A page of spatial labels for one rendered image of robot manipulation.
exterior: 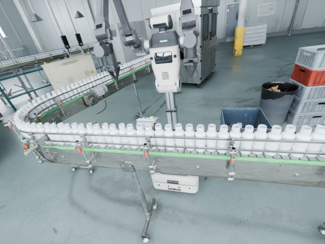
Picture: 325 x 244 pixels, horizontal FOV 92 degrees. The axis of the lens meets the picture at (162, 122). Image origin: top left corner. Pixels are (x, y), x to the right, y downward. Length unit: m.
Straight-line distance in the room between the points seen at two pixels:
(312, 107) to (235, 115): 1.80
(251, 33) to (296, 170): 9.34
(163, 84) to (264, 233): 1.57
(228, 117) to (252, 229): 1.02
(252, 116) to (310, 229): 1.08
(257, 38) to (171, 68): 9.08
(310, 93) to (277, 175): 2.10
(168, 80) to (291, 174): 1.02
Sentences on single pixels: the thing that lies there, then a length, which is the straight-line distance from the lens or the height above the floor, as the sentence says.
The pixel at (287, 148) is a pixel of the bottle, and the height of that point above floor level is 1.05.
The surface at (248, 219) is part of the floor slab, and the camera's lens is 1.92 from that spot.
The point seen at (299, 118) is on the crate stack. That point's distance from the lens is 3.20.
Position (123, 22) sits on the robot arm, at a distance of 1.31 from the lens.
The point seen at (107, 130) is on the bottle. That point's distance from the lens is 1.06.
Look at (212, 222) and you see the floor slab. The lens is 1.84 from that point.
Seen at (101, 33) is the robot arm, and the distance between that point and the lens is 0.98.
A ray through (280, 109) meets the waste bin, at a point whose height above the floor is 0.35.
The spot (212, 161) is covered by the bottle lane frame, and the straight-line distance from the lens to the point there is 0.96.
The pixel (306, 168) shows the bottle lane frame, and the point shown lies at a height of 0.95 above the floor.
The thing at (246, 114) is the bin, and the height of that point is 0.89.
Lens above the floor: 1.65
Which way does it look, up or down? 32 degrees down
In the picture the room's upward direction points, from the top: 9 degrees counter-clockwise
